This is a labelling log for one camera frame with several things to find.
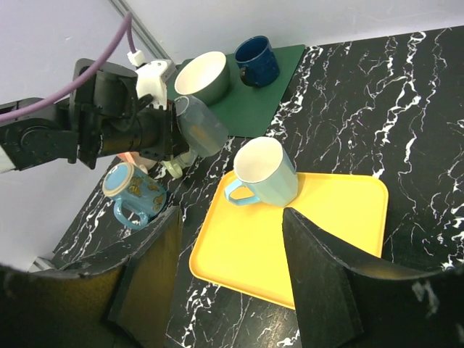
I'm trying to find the dark blue mug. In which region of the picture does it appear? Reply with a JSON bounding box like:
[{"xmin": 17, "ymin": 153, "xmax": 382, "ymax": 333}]
[{"xmin": 234, "ymin": 36, "xmax": 280, "ymax": 88}]

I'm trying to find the white mug blue handle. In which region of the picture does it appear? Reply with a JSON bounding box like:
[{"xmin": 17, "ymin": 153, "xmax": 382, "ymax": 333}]
[{"xmin": 224, "ymin": 136, "xmax": 299, "ymax": 207}]

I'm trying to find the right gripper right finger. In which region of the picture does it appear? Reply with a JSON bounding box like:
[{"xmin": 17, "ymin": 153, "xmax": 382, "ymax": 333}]
[{"xmin": 282, "ymin": 208, "xmax": 463, "ymax": 347}]

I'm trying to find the pink mug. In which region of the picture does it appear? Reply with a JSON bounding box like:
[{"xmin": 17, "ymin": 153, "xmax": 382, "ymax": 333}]
[{"xmin": 117, "ymin": 152, "xmax": 157, "ymax": 174}]

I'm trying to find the light green mug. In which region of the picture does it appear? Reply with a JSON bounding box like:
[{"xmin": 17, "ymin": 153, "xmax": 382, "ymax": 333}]
[{"xmin": 161, "ymin": 160, "xmax": 183, "ymax": 179}]

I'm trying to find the orange plastic tray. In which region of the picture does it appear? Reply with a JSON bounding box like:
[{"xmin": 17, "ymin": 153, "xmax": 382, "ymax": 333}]
[{"xmin": 189, "ymin": 172, "xmax": 389, "ymax": 309}]

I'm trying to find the cream bowl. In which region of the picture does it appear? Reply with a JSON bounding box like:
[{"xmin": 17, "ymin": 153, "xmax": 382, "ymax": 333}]
[{"xmin": 174, "ymin": 51, "xmax": 231, "ymax": 105}]

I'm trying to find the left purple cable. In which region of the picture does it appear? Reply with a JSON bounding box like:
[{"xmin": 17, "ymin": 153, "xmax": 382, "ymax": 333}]
[{"xmin": 0, "ymin": 11, "xmax": 146, "ymax": 123}]

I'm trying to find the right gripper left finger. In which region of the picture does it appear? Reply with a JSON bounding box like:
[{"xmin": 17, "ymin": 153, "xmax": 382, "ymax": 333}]
[{"xmin": 1, "ymin": 207, "xmax": 183, "ymax": 347}]

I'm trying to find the dark green mat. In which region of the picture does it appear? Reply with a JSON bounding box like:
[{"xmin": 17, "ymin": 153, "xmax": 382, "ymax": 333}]
[{"xmin": 168, "ymin": 45, "xmax": 305, "ymax": 138}]

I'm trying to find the white interior grey mug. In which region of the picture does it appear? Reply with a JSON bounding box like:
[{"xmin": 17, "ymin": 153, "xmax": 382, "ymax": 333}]
[{"xmin": 174, "ymin": 95, "xmax": 228, "ymax": 158}]

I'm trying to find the orange interior blue mug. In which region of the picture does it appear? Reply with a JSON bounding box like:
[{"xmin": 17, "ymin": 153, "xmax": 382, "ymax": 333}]
[{"xmin": 102, "ymin": 162, "xmax": 167, "ymax": 230}]

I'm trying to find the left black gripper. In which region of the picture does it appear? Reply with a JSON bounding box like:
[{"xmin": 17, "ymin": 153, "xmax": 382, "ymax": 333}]
[{"xmin": 98, "ymin": 107, "xmax": 189, "ymax": 161}]

